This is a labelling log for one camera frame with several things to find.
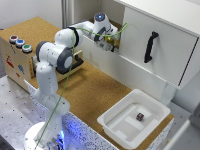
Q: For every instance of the blue button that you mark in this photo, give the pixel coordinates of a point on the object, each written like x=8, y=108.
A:
x=20, y=42

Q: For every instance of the white plastic box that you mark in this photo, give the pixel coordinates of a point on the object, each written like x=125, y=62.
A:
x=116, y=126

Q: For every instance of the yellow block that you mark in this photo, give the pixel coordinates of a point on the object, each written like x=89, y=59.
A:
x=108, y=39

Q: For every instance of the purple block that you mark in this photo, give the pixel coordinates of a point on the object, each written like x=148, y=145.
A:
x=139, y=116

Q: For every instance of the red button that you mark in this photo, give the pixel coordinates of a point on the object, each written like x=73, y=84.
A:
x=13, y=38

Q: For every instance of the white sliding door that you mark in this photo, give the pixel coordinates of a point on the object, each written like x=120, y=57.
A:
x=173, y=50

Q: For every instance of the green button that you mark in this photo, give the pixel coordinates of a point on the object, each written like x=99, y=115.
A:
x=26, y=47

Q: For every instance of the white cabinet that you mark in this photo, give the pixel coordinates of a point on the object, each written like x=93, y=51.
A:
x=133, y=75

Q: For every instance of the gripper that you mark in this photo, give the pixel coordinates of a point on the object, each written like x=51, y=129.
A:
x=107, y=47

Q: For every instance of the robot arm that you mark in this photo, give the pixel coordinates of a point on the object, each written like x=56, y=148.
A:
x=45, y=78

